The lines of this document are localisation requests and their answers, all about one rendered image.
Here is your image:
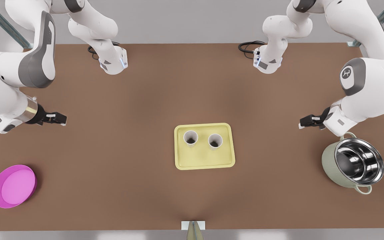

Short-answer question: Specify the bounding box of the green steel-lined pot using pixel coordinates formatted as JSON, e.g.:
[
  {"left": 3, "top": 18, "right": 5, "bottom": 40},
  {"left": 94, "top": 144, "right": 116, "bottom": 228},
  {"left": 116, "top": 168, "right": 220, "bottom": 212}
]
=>
[{"left": 322, "top": 132, "right": 384, "bottom": 195}]

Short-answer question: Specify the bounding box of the black cable loop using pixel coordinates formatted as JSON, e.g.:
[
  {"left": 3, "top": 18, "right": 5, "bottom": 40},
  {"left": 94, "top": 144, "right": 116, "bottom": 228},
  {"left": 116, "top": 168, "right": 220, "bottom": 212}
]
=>
[
  {"left": 88, "top": 42, "right": 120, "bottom": 61},
  {"left": 238, "top": 41, "right": 267, "bottom": 60}
]

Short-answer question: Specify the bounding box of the pink round plate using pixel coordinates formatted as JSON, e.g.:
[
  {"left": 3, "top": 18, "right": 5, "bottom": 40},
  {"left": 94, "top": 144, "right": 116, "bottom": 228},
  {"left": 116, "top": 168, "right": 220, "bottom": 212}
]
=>
[{"left": 0, "top": 164, "right": 37, "bottom": 209}]

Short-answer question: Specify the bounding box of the silver frame post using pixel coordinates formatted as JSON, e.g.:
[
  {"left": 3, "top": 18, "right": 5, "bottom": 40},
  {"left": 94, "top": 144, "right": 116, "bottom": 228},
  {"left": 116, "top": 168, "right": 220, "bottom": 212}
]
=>
[
  {"left": 0, "top": 0, "right": 34, "bottom": 50},
  {"left": 181, "top": 220, "right": 206, "bottom": 240},
  {"left": 347, "top": 0, "right": 384, "bottom": 47}
]

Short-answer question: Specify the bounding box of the yellow rectangular tray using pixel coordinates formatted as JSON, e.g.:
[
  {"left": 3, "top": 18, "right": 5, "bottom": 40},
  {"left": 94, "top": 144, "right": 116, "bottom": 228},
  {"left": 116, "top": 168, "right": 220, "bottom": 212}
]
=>
[{"left": 174, "top": 123, "right": 236, "bottom": 170}]

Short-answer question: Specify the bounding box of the white IKEA cup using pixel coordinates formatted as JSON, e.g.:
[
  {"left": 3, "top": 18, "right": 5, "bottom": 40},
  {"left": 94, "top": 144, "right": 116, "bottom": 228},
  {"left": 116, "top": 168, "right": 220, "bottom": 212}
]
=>
[
  {"left": 208, "top": 134, "right": 223, "bottom": 151},
  {"left": 183, "top": 130, "right": 199, "bottom": 147}
]

